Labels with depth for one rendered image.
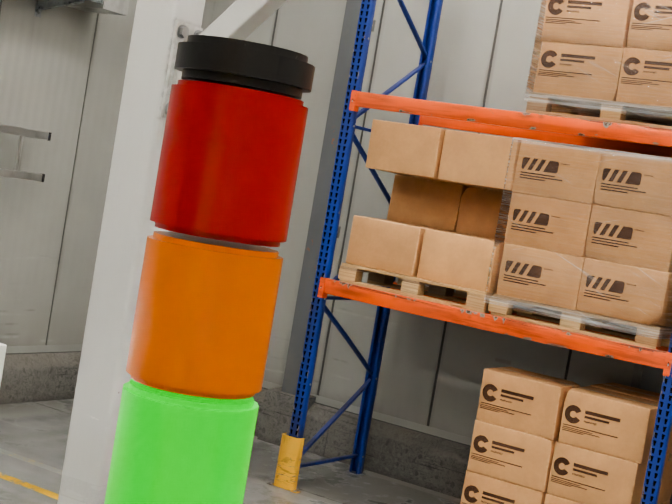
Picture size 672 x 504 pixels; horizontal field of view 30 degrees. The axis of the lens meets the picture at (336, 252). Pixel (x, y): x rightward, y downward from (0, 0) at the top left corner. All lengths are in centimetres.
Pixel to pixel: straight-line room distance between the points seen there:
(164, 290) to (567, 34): 825
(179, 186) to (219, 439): 9
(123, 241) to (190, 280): 259
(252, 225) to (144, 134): 257
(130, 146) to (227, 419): 259
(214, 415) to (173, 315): 4
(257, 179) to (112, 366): 261
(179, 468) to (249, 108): 13
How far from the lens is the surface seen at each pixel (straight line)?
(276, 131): 44
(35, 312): 1129
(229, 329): 44
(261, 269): 44
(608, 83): 849
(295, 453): 944
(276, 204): 44
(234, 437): 45
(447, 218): 943
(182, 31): 300
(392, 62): 1080
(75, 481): 313
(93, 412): 308
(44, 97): 1099
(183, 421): 44
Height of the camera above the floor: 230
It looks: 3 degrees down
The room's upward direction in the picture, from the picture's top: 10 degrees clockwise
